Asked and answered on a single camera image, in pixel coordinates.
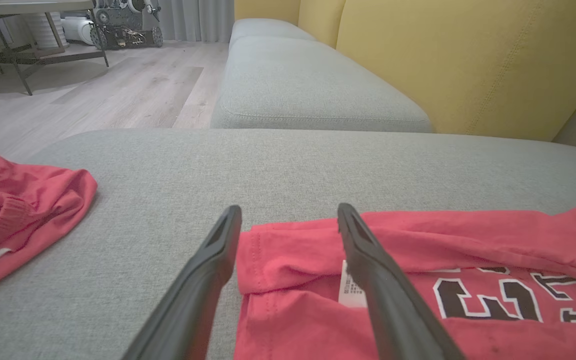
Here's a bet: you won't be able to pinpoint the grey and yellow sofa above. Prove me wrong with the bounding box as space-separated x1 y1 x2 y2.
0 128 576 360

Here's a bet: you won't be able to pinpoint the white rounded appliance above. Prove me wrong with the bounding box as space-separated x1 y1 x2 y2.
62 15 95 46

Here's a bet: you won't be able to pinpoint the grey curtain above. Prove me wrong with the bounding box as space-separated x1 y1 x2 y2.
158 0 235 43

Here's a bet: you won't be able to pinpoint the red T-shirt with print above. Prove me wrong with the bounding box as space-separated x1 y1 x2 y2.
233 202 576 360

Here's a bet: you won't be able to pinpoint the grey table with metal legs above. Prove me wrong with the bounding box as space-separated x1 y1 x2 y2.
0 0 110 97

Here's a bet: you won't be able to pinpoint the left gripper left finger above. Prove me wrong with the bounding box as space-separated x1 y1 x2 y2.
120 205 243 360

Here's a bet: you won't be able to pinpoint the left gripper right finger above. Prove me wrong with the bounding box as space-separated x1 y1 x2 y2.
337 202 466 360

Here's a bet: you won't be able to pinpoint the red shorts with white stripes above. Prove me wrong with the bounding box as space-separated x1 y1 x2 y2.
0 154 99 302

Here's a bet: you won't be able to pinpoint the white ribbed cylinder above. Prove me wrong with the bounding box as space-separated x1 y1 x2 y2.
24 12 69 50

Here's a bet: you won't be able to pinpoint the yellow sofa back cushion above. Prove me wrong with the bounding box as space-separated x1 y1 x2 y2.
298 0 346 49
335 0 576 142
234 0 301 26

